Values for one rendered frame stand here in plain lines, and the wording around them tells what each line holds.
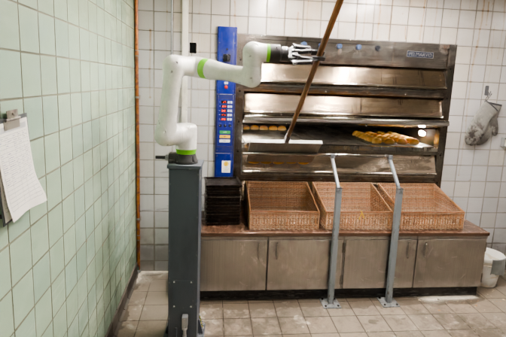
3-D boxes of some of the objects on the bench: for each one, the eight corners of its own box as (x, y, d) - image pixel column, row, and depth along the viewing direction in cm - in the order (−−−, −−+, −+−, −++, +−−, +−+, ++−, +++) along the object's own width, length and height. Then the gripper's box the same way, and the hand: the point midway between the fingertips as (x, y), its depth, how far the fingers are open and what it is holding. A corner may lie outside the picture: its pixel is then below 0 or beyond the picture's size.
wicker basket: (373, 211, 368) (376, 182, 363) (431, 211, 375) (434, 182, 371) (399, 231, 320) (403, 197, 316) (464, 230, 328) (468, 197, 323)
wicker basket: (243, 210, 356) (245, 180, 352) (306, 211, 362) (307, 180, 357) (248, 230, 308) (249, 195, 304) (319, 230, 314) (321, 196, 310)
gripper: (278, 46, 216) (321, 48, 218) (279, 70, 209) (324, 72, 212) (280, 37, 210) (324, 39, 212) (281, 61, 203) (327, 63, 205)
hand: (318, 55), depth 211 cm, fingers closed on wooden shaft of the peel, 3 cm apart
